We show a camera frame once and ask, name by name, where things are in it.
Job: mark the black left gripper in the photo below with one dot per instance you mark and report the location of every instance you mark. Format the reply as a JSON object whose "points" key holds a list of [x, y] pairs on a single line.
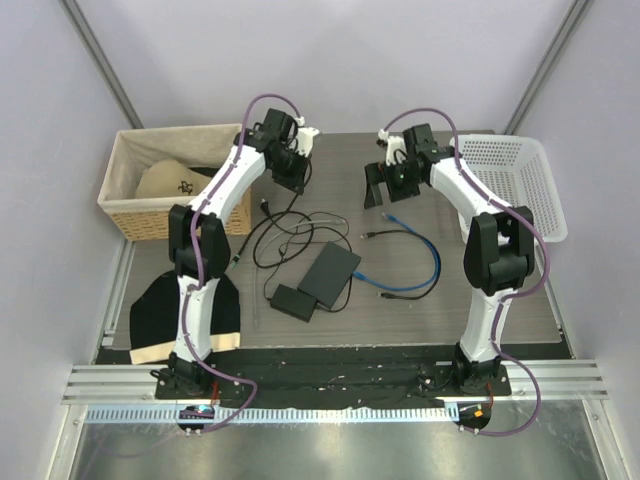
{"points": [[296, 182]]}

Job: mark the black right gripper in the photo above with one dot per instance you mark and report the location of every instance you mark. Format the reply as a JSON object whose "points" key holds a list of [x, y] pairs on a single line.
{"points": [[377, 173]]}

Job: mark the black network switch box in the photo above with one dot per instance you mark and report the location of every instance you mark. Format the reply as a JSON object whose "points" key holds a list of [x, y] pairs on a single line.
{"points": [[329, 274]]}

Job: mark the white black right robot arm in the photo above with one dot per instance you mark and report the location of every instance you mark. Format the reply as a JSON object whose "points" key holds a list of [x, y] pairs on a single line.
{"points": [[499, 252]]}

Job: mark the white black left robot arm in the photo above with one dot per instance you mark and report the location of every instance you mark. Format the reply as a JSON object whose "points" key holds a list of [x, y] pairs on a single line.
{"points": [[198, 244]]}

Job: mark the black power adapter brick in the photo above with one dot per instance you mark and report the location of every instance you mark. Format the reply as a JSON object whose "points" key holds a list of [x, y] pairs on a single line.
{"points": [[293, 302]]}

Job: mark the beige cap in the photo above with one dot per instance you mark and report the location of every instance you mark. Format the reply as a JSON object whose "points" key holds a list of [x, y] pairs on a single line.
{"points": [[169, 178]]}

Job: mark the white plastic perforated basket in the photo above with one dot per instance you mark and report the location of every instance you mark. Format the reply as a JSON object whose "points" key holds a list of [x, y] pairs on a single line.
{"points": [[517, 170]]}

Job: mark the wicker basket with liner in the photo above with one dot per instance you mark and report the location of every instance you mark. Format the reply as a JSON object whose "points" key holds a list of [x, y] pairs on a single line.
{"points": [[200, 148]]}

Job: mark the black cloth on board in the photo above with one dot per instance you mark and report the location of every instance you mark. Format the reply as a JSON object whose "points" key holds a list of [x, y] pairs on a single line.
{"points": [[154, 316]]}

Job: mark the wooden board with label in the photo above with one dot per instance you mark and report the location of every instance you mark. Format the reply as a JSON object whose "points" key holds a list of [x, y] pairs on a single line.
{"points": [[160, 352]]}

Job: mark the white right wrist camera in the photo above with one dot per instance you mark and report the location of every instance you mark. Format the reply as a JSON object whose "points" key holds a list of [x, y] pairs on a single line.
{"points": [[394, 146]]}

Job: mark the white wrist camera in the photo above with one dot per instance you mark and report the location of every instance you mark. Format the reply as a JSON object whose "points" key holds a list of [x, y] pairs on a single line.
{"points": [[394, 146], [305, 137]]}

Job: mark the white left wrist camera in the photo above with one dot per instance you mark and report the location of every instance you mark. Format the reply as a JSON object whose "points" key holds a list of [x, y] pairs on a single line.
{"points": [[305, 137]]}

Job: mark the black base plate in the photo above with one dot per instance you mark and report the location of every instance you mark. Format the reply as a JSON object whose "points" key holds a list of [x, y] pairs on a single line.
{"points": [[330, 372]]}

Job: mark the aluminium rail frame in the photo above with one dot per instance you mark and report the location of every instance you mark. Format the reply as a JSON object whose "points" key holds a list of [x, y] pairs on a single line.
{"points": [[545, 381]]}

